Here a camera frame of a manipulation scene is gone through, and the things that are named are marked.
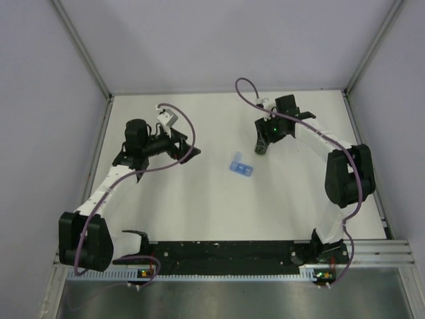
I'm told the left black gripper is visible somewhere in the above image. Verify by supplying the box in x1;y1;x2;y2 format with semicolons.
142;126;200;164

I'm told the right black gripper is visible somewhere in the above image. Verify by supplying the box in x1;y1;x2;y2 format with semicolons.
256;113;287;147

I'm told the blue pill organizer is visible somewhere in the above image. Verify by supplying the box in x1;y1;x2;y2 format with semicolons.
229;152;253;177

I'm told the green pill bottle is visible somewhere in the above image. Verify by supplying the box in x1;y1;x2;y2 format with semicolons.
254;143;269;155

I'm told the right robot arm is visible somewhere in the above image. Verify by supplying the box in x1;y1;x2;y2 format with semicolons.
254;94;376;263

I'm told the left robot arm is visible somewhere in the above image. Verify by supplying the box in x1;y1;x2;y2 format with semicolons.
58;119;201;271

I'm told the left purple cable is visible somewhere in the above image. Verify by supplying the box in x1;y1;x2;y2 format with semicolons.
73;103;197;276

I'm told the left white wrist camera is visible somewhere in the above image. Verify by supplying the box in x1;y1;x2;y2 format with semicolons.
156;105;178;128

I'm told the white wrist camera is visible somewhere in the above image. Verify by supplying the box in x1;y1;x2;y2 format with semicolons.
156;105;178;128
256;98;276;122

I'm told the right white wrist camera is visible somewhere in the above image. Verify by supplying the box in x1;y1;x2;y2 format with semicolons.
256;98;276;122

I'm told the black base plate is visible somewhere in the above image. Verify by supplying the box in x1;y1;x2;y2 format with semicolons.
112;239;349;276

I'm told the grey cable duct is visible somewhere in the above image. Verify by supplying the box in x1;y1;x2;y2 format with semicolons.
66;265;336;285

